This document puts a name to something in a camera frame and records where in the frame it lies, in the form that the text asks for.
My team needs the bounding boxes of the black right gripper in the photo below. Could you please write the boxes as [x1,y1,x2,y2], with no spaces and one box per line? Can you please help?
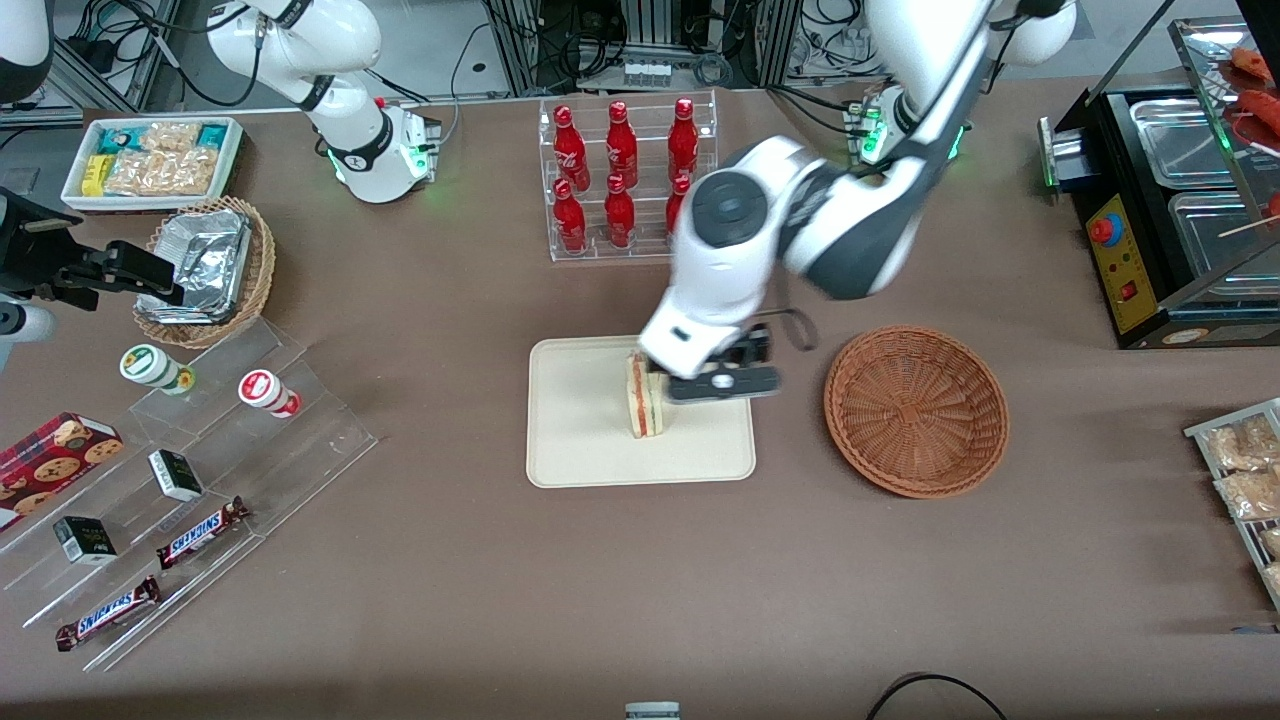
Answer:
[0,190,187,306]

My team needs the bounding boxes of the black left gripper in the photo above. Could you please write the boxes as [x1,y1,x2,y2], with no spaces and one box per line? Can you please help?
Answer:
[667,324,783,404]

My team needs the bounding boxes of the triangular layered sandwich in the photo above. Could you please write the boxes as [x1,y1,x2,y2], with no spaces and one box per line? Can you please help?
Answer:
[624,349,669,440]

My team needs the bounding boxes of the aluminium foil tray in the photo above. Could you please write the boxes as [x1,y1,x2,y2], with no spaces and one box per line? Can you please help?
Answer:
[137,209,252,326]

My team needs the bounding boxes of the light wicker basket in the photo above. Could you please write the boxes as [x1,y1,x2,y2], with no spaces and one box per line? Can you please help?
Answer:
[132,196,277,350]

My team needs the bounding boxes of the cream plastic tray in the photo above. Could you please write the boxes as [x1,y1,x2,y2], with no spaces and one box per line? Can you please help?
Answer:
[527,337,757,490]

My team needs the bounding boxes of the brown wicker basket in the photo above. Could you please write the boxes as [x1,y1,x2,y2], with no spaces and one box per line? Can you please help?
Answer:
[824,324,1010,500]

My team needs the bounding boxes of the grey snack tray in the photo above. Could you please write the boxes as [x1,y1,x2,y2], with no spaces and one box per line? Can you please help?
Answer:
[1184,397,1280,613]

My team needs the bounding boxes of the green lid sunflower cup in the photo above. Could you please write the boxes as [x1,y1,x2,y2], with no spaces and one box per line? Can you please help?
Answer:
[119,344,197,397]

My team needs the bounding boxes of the rice cracker snack packet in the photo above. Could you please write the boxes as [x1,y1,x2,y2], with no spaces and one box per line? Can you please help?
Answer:
[140,121,204,154]
[103,150,223,198]

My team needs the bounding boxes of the white snack bin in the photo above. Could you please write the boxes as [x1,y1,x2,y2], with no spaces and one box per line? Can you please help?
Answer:
[60,116,245,215]

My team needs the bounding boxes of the red lid yogurt cup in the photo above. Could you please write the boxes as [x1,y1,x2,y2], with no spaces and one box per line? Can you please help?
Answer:
[237,369,302,419]

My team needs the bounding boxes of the red cola bottle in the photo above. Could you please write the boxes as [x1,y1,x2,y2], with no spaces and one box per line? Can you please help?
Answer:
[603,173,637,249]
[553,178,589,254]
[552,104,592,193]
[665,175,693,241]
[667,97,700,183]
[605,100,639,189]

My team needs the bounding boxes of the small black carton box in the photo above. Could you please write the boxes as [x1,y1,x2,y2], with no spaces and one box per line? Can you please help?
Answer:
[148,449,205,503]
[52,516,119,567]

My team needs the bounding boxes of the red plaid cookie box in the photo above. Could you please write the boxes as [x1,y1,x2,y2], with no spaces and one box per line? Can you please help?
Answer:
[0,412,125,533]

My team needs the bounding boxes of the clear acrylic stepped shelf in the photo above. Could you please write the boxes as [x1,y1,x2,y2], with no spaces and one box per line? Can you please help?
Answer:
[0,318,379,674]

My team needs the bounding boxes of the clear acrylic bottle rack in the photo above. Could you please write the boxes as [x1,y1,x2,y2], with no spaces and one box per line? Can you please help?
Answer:
[538,90,720,264]

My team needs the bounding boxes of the Snickers chocolate bar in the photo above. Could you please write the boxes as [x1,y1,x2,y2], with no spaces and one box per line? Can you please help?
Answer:
[55,576,162,653]
[155,497,251,571]

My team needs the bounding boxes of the black food warmer machine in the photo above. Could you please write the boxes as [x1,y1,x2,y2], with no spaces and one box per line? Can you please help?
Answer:
[1038,0,1280,351]

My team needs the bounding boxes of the steel food pan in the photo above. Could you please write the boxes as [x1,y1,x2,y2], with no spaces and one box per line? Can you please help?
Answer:
[1167,190,1280,283]
[1128,97,1244,191]

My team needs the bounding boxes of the black floor cable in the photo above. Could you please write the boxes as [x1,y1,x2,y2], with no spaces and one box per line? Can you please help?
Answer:
[864,672,1008,720]

